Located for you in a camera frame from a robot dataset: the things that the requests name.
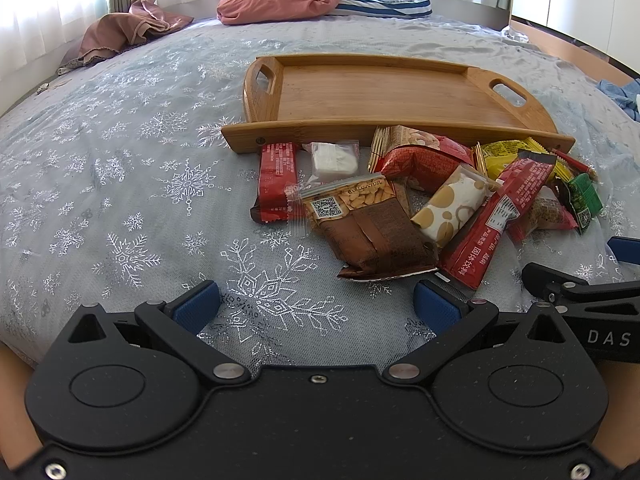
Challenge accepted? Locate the blue clothes pile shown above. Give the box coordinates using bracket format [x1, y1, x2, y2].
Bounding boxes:
[597, 78, 640, 122]

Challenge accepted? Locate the yellow snack packet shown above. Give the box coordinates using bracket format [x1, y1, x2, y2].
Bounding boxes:
[474, 136, 550, 180]

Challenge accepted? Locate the red gold nut packet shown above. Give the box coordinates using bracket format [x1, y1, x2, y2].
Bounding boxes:
[368, 125, 474, 194]

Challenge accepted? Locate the wooden bed frame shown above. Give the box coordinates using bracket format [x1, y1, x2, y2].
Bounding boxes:
[510, 20, 636, 86]

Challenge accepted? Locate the crumpled clear plastic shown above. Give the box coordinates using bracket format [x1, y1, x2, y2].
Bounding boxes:
[501, 25, 529, 44]

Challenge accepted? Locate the wooden serving tray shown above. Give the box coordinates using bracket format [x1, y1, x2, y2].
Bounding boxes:
[222, 54, 575, 153]

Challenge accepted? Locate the white gold spotted snack bar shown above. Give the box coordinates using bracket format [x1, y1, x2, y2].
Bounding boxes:
[411, 165, 501, 249]

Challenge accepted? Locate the red rectangular snack bar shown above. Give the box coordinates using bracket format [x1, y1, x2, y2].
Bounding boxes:
[250, 142, 298, 224]

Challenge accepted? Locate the green snack packet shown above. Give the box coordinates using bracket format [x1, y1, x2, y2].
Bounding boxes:
[554, 174, 603, 234]

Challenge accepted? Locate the brown almond snack packet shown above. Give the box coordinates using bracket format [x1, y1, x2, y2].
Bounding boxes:
[299, 174, 437, 282]

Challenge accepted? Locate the clear bag white candy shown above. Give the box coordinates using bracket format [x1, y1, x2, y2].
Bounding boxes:
[303, 141, 359, 183]

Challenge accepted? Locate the snowflake patterned bed sheet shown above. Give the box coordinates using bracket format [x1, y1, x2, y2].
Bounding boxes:
[1, 16, 639, 369]

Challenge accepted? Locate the long red snack stick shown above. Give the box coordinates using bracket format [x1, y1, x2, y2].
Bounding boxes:
[438, 151, 556, 290]

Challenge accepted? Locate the brown crumpled cloth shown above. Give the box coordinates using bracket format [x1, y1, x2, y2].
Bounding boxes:
[56, 0, 194, 76]

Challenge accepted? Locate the pink pillow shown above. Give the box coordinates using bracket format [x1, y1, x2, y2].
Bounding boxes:
[217, 0, 341, 26]

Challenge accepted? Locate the pink rice cracker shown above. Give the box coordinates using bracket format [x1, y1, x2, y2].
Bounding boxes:
[508, 186, 577, 243]

